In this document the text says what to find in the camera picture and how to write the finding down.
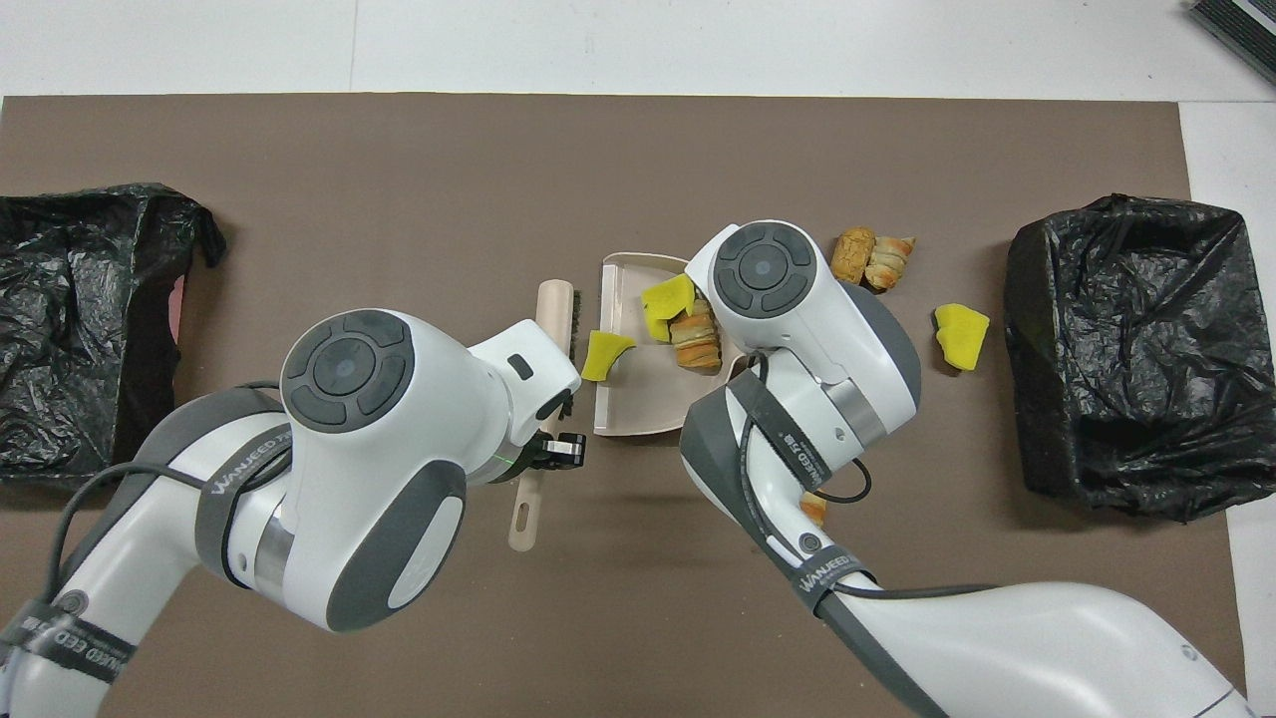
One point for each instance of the large striped croissant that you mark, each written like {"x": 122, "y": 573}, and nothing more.
{"x": 696, "y": 339}

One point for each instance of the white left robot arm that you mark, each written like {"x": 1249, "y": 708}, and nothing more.
{"x": 349, "y": 499}

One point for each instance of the dark ribbed panel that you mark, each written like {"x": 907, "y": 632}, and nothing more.
{"x": 1241, "y": 30}

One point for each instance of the brown bread roll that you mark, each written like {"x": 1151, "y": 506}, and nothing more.
{"x": 850, "y": 254}

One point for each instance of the black bag lined bin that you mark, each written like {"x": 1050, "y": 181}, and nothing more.
{"x": 70, "y": 349}
{"x": 1126, "y": 379}

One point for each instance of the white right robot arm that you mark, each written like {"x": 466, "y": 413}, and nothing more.
{"x": 997, "y": 648}

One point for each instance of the beige plastic dustpan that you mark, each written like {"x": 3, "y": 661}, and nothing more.
{"x": 638, "y": 399}

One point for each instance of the small striped croissant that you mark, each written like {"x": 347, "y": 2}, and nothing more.
{"x": 814, "y": 509}

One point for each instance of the yellow green sponge piece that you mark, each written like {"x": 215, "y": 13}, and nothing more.
{"x": 666, "y": 297}
{"x": 604, "y": 354}

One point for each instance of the pale striped croissant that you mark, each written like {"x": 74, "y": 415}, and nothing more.
{"x": 890, "y": 261}

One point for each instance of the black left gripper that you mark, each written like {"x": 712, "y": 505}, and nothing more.
{"x": 536, "y": 459}

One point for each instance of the pink plastic bin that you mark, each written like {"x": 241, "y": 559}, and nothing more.
{"x": 177, "y": 309}

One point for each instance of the brown paper table mat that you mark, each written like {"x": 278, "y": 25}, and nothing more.
{"x": 299, "y": 199}

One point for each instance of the beige hand brush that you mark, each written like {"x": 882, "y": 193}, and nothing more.
{"x": 551, "y": 304}

